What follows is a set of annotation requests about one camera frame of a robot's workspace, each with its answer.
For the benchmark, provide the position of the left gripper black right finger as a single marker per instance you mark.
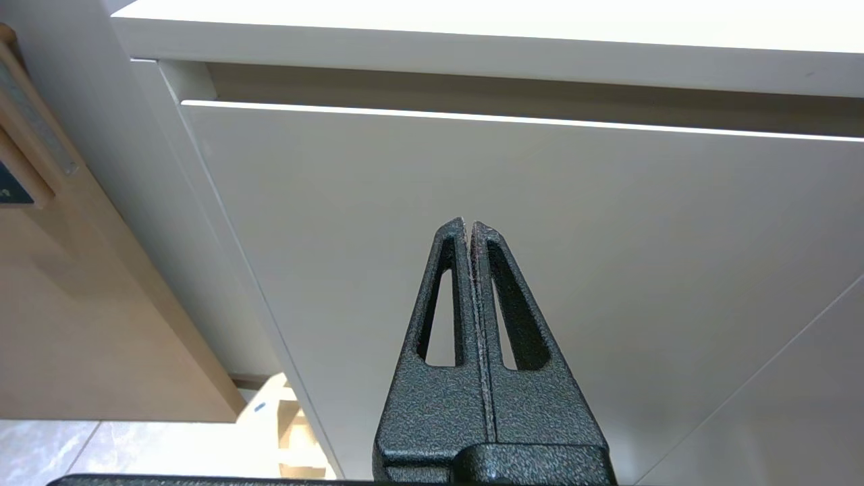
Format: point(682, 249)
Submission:
point(540, 412)

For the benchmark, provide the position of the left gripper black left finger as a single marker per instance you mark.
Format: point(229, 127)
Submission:
point(432, 418)

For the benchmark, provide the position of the light wooden stool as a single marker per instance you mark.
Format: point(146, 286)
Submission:
point(290, 432)

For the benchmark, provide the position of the white cabinet door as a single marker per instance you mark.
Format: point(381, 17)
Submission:
point(607, 216)

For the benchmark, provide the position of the white sideboard cabinet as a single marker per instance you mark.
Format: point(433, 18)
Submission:
point(472, 61)

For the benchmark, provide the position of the brown wooden slat frame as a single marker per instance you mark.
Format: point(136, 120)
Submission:
point(30, 128)

